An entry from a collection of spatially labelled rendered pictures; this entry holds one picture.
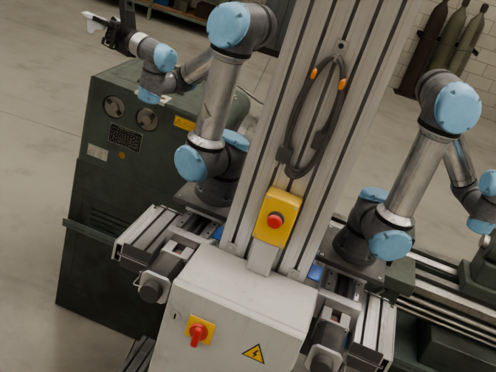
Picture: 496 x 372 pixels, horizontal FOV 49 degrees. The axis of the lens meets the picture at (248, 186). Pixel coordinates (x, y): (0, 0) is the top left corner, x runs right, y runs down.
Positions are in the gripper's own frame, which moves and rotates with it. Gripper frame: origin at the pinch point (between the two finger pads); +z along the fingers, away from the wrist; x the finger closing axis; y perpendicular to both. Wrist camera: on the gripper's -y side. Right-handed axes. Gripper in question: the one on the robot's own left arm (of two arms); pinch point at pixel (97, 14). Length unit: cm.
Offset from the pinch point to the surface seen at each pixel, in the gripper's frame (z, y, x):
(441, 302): -129, 63, 103
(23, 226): 88, 151, 65
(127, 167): 1, 62, 38
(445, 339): -138, 77, 103
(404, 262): -109, 53, 94
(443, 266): -121, 56, 122
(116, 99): 11.6, 35.0, 31.1
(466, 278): -132, 51, 112
